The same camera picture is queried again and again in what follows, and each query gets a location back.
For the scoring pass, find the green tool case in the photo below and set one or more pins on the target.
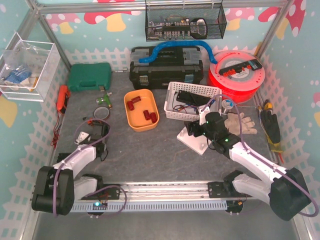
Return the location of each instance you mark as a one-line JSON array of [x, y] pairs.
[[87, 77]]

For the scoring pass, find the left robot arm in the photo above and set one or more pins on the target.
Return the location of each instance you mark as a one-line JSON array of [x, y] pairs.
[[56, 189]]

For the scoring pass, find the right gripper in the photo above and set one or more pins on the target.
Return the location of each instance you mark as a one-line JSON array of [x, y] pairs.
[[194, 128]]

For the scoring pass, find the black perforated metal plate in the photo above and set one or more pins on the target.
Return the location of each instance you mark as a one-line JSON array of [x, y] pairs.
[[191, 98]]

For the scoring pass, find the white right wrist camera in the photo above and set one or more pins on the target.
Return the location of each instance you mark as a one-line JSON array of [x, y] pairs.
[[203, 111]]

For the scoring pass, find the black terminal strip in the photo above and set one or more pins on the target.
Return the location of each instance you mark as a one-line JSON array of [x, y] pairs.
[[253, 65]]

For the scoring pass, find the solder wire spool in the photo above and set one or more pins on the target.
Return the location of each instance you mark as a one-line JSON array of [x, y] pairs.
[[227, 104]]

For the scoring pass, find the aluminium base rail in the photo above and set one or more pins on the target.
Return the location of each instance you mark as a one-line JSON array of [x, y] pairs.
[[162, 191]]

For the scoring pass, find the orange multimeter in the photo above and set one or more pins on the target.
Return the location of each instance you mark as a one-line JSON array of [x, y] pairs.
[[62, 99]]

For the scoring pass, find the white perforated basket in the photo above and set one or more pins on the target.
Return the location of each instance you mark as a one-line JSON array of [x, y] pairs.
[[179, 111]]

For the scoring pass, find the brown tape roll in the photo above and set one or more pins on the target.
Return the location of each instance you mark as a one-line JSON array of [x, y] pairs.
[[102, 112]]

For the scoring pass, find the white peg board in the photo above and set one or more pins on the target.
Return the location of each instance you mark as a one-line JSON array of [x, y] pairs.
[[198, 144]]

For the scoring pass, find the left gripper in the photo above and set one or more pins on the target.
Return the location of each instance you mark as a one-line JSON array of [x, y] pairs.
[[97, 129]]

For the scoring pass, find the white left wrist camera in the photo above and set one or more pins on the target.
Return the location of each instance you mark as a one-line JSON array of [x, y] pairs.
[[83, 138]]

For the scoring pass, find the black rubber glove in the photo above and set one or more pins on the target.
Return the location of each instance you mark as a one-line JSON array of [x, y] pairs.
[[271, 128]]

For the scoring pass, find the beige work glove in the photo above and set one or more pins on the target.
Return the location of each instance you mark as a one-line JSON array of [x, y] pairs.
[[234, 121]]

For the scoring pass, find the black wire mesh basket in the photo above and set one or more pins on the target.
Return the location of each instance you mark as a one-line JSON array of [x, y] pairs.
[[184, 22]]

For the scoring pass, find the orange plastic tray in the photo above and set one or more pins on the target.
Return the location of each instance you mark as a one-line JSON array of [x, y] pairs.
[[135, 118]]

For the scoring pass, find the yellow black tool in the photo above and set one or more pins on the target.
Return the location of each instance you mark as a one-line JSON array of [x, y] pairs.
[[267, 105]]

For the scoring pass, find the clear acrylic box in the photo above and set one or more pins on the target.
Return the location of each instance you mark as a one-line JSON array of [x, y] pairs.
[[42, 58]]

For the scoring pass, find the red filament spool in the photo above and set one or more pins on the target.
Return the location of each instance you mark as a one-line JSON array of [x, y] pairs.
[[241, 87]]

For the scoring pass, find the grey slotted cable duct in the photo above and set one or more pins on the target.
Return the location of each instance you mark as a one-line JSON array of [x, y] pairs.
[[153, 206]]

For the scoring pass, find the blue white gloves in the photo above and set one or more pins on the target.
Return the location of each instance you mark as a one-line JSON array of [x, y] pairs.
[[19, 76]]

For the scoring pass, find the red small spring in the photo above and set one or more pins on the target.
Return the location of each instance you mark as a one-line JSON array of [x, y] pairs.
[[136, 99]]

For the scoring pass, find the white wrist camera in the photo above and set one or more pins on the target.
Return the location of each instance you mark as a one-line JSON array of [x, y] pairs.
[[83, 138], [203, 111]]

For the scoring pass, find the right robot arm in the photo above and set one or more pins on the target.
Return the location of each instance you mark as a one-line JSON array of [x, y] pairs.
[[284, 190]]

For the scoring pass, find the black toolbox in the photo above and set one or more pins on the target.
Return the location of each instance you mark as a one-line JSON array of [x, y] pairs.
[[173, 64]]

